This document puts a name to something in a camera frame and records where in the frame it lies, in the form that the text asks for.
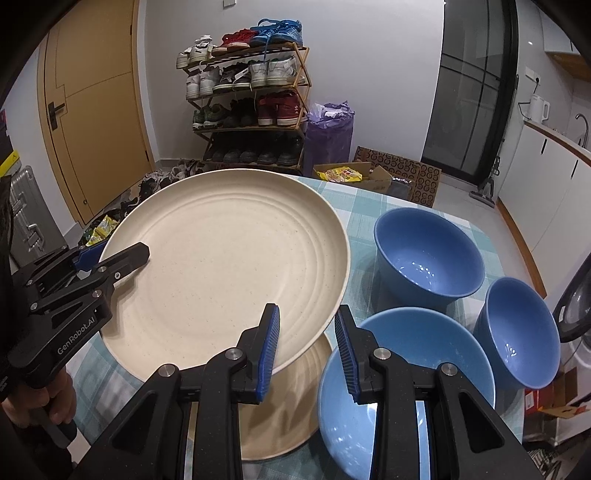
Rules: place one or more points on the person's left forearm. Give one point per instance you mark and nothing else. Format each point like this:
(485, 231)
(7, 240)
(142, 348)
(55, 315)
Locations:
(27, 454)

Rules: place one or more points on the metal faucet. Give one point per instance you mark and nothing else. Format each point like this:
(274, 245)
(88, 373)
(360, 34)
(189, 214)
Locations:
(581, 115)

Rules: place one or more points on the white kitchen cabinet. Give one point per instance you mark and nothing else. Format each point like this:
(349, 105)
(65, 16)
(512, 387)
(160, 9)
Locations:
(545, 184)

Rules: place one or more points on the cream plate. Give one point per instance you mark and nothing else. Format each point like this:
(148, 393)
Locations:
(221, 258)
(286, 415)

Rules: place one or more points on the small dark blue bowl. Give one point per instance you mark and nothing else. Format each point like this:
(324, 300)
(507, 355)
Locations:
(517, 332)

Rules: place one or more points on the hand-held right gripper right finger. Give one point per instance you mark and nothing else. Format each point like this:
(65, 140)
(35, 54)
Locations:
(346, 355)

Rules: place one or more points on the open cardboard box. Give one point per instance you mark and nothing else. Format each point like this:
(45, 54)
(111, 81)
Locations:
(378, 182)

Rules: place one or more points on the brown circle-patterned doormat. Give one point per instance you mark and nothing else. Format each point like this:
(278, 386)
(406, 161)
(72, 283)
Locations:
(425, 180)

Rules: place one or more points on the wooden door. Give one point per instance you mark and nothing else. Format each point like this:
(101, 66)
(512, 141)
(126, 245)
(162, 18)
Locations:
(101, 115)

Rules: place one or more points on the stack of shoe boxes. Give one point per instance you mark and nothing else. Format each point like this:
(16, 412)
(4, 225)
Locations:
(7, 138)

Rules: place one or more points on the teal checked tablecloth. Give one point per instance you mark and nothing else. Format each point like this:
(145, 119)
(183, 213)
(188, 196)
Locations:
(364, 207)

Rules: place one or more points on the large light blue bowl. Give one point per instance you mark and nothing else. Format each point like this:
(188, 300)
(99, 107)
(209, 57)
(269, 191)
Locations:
(337, 424)

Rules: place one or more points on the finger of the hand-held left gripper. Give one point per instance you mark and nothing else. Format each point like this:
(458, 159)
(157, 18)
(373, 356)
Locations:
(92, 256)
(129, 258)

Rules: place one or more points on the wooden shoe rack with shoes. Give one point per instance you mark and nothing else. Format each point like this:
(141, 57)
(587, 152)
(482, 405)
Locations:
(272, 69)

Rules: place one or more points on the grey mat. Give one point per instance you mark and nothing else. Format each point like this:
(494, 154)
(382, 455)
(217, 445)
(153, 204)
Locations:
(399, 189)

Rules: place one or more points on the red and brown cardboard box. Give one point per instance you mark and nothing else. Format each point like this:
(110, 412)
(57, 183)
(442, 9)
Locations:
(531, 401)

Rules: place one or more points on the white electric kettle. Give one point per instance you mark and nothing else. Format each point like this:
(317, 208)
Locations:
(538, 110)

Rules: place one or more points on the silver suitcase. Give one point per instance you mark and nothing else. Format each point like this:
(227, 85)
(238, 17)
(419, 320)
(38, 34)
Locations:
(32, 217)

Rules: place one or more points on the wooden wall cabinet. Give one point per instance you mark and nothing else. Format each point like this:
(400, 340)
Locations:
(565, 55)

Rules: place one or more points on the black framed glass door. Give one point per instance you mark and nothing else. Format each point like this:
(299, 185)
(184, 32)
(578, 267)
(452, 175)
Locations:
(466, 92)

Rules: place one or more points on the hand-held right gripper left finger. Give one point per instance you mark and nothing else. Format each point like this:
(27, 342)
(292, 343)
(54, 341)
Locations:
(270, 350)

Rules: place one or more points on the yellow snack packet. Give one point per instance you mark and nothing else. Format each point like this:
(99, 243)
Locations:
(344, 174)

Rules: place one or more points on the white wall socket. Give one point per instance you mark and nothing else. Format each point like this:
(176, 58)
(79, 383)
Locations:
(533, 76)

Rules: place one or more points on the yellow green snack bag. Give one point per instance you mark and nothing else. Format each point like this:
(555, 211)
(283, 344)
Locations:
(102, 228)

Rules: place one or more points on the purple plastic bag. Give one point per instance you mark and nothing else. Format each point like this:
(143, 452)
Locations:
(328, 143)

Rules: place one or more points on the white washing machine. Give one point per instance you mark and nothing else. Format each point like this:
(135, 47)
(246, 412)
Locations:
(577, 304)

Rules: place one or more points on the person's left hand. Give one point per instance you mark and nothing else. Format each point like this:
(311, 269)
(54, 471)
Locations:
(60, 397)

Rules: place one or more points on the medium blue bowl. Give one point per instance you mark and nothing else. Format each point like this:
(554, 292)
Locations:
(425, 258)

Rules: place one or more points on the pile of dark shoes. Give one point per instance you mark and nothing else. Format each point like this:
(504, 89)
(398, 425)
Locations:
(152, 182)

